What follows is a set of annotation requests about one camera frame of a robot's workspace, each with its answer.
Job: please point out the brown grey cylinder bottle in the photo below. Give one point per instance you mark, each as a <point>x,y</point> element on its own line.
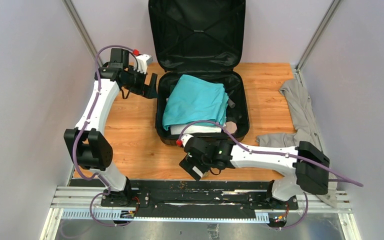
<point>231,104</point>

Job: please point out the white round compact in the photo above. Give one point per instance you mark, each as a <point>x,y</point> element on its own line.
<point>201,172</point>

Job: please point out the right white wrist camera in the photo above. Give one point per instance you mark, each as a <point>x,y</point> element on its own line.
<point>183,140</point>

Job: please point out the white shirt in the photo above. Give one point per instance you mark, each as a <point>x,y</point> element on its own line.
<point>192,129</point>

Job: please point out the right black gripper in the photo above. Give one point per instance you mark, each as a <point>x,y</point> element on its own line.
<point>188,163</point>

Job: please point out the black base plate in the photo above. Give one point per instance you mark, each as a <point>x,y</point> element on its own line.
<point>198,199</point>

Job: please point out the black suitcase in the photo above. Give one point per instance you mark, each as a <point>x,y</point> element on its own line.
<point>202,38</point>

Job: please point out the aluminium rail frame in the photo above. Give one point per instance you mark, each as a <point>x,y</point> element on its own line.
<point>74,215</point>

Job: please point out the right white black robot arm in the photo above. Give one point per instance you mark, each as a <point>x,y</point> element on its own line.
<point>303,167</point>

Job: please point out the right aluminium corner post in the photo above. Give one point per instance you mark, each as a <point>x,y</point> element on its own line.
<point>330,12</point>

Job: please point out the left aluminium corner post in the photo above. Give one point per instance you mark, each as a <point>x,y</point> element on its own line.
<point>76,19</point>

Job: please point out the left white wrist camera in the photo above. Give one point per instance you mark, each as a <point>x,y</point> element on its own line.
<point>142,61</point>

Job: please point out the teal shirt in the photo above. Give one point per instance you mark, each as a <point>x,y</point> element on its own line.
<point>189,85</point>

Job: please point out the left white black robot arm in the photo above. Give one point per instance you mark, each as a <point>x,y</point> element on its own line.
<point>92,155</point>

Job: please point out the grey shirt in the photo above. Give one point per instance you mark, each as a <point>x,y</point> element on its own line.
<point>303,120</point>

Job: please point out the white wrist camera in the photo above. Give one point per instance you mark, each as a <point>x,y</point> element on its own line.
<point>183,140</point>
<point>142,61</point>

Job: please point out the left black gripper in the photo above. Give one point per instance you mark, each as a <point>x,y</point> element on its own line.
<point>150,91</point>

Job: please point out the aluminium corner post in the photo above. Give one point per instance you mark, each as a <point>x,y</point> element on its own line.
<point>76,19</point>
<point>330,12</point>

